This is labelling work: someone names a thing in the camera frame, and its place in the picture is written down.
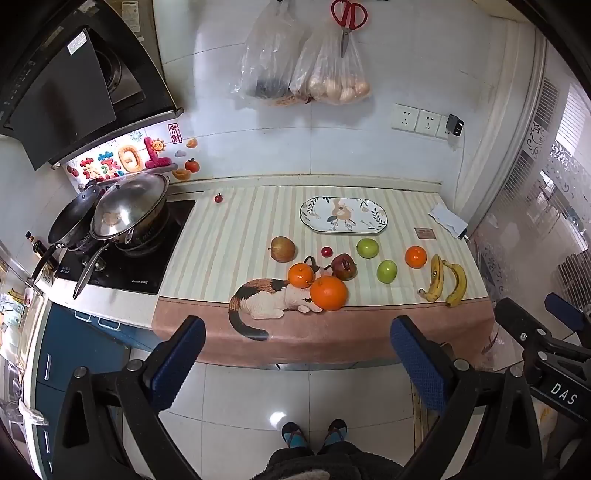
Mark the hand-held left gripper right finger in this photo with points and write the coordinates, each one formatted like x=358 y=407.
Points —
x=418 y=367

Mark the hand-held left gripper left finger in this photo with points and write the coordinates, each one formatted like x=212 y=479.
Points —
x=181 y=364

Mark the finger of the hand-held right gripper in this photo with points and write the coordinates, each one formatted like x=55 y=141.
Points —
x=564 y=310
x=517 y=318

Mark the yellow banana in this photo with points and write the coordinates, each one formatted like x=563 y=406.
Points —
x=459 y=282

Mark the brown spotted banana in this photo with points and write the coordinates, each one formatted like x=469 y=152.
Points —
x=436 y=279

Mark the green apple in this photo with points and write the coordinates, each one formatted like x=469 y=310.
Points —
x=367 y=248
x=387 y=271

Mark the glossy reddish orange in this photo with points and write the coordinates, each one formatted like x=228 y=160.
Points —
x=415 y=256

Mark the large orange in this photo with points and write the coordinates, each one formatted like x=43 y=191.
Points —
x=328 y=292

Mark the dark red glossy apple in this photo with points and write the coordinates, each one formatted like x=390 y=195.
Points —
x=344 y=267

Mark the small orange tangerine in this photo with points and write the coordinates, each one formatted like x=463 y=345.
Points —
x=301 y=275

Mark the brownish red apple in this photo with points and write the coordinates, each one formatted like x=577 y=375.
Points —
x=282 y=249

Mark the oval floral ceramic plate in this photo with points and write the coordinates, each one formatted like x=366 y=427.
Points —
x=344 y=215

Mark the frosted glass sliding door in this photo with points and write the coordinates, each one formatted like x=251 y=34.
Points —
x=531 y=221

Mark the black glass cooktop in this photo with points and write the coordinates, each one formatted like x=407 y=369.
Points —
x=138 y=272

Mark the person's right foot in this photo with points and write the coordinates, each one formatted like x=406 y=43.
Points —
x=335 y=431

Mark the person's foot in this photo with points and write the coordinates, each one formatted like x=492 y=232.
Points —
x=294 y=436
x=335 y=431

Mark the white folded cloth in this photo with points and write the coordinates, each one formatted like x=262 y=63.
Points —
x=447 y=220

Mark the blue kitchen cabinet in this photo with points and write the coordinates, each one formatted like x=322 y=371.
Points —
x=60 y=350

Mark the small brown card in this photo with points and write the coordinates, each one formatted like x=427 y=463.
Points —
x=425 y=233

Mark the person's dark fleece clothing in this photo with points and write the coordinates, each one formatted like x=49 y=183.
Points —
x=332 y=464

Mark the person's left foot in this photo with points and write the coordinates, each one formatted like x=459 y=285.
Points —
x=294 y=436

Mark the steel wok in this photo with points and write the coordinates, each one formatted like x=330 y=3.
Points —
x=147 y=230

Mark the small red round fruit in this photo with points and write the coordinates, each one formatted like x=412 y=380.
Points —
x=327 y=252

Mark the steel wok lid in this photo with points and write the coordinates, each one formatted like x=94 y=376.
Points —
x=129 y=201

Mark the black frying pan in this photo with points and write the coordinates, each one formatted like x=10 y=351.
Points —
x=69 y=221

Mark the dark sauce bottle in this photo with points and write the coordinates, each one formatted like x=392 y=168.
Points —
x=39 y=249

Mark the black plug adapter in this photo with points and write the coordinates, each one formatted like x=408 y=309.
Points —
x=455 y=124

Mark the clear bag with pale produce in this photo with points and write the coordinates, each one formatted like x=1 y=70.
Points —
x=337 y=78

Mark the black range hood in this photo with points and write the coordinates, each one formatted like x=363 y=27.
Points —
x=69 y=83

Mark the clear bag with dark contents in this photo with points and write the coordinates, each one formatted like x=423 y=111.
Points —
x=265 y=55

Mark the colourful wall stickers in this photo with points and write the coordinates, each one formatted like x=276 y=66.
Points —
x=129 y=159

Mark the white wall socket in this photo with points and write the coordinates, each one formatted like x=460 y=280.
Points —
x=405 y=117
x=429 y=122

